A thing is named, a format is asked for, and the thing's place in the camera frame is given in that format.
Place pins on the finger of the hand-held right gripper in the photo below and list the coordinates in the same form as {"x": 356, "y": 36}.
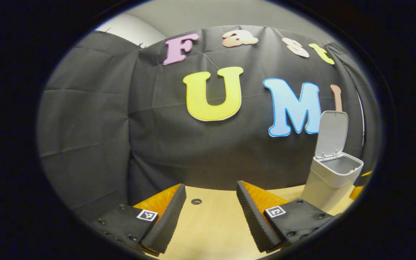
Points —
{"x": 366, "y": 174}
{"x": 356, "y": 193}

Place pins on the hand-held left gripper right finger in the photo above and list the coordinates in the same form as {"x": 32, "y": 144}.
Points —
{"x": 255, "y": 224}

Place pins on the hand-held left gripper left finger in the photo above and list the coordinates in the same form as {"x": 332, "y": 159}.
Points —
{"x": 168, "y": 224}

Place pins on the white desktop garbage bin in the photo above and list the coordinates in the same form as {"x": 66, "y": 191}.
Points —
{"x": 325, "y": 187}

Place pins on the light wooden desktop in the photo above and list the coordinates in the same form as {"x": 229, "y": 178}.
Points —
{"x": 211, "y": 224}

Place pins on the black backdrop cloth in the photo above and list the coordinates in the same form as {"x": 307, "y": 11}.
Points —
{"x": 193, "y": 151}

